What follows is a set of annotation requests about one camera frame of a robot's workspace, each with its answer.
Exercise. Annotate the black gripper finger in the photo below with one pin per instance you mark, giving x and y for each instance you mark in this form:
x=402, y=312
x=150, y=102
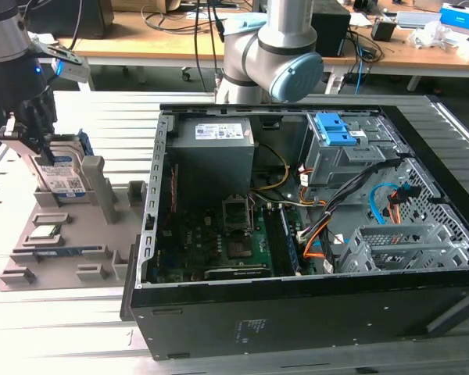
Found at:
x=49, y=154
x=23, y=133

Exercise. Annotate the hard disk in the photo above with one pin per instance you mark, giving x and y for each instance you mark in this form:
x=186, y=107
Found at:
x=64, y=179

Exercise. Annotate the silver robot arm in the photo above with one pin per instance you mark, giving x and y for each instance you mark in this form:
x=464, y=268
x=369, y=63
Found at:
x=242, y=58

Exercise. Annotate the grey disk bay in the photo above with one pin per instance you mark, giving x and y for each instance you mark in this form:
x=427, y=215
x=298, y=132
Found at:
x=394, y=238

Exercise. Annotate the silver CPU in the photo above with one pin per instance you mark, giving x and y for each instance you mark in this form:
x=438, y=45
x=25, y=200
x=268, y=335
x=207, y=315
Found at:
x=45, y=232

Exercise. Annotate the grey parts rack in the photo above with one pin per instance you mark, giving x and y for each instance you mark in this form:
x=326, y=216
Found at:
x=82, y=234

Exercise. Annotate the large black box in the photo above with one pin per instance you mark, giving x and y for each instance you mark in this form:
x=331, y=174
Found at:
x=94, y=19

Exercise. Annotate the long wooden desk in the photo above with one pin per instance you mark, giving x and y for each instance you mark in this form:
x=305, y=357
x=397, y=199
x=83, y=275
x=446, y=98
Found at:
x=140, y=43

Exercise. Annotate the grey power supply unit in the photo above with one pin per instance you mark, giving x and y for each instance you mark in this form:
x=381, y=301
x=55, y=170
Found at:
x=211, y=164

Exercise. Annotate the green motherboard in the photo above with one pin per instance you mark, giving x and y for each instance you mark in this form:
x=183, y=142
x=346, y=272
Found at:
x=215, y=234

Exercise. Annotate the black graphics card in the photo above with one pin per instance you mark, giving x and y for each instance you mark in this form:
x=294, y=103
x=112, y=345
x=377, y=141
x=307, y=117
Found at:
x=238, y=272

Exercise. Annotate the black RAM slot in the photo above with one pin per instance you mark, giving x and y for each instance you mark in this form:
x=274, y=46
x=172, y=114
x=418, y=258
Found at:
x=271, y=242
x=283, y=242
x=289, y=242
x=277, y=242

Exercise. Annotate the blue plastic cage latch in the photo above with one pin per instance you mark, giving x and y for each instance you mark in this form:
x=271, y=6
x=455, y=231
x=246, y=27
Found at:
x=332, y=127

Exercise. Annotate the grey metal drive cage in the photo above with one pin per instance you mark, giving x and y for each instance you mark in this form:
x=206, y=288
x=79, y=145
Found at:
x=336, y=164

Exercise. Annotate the black open PC case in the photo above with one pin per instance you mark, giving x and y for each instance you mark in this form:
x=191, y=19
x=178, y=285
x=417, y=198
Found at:
x=297, y=320

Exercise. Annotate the black speaker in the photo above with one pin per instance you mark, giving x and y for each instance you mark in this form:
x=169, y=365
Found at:
x=330, y=33

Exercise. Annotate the small black cube box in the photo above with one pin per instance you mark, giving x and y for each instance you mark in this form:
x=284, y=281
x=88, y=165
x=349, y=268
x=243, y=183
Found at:
x=383, y=31

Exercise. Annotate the grey flat box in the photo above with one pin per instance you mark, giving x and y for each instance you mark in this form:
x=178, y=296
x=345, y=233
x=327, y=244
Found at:
x=418, y=19

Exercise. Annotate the clear plastic bags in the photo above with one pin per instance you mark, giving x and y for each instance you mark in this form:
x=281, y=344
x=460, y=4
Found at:
x=434, y=37

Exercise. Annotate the blue and white box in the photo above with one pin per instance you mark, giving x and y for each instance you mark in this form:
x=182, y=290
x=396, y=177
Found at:
x=461, y=17

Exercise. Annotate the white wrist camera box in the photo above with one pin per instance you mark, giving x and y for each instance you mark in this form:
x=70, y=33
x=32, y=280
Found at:
x=76, y=71

